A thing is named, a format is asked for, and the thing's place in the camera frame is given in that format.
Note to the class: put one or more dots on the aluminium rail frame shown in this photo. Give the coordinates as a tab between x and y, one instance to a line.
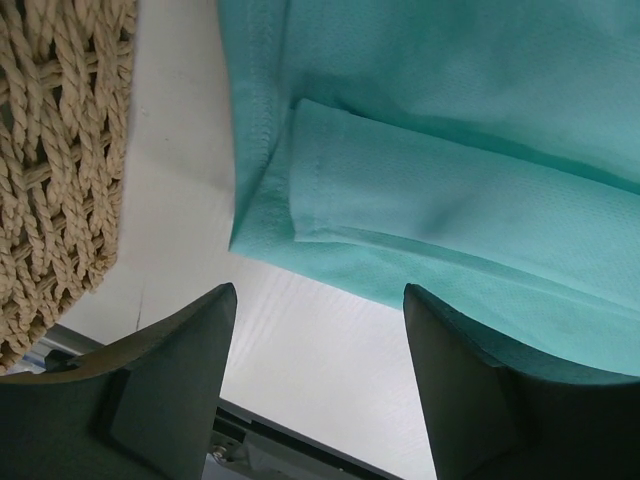
59	343

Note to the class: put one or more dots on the teal t shirt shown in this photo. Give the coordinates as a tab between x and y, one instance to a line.
485	150

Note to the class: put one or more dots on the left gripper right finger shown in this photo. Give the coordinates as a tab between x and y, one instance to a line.
496	408

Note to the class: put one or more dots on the wicker laundry basket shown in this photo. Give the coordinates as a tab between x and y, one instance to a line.
66	83

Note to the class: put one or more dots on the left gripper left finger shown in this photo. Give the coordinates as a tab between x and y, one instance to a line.
142	407

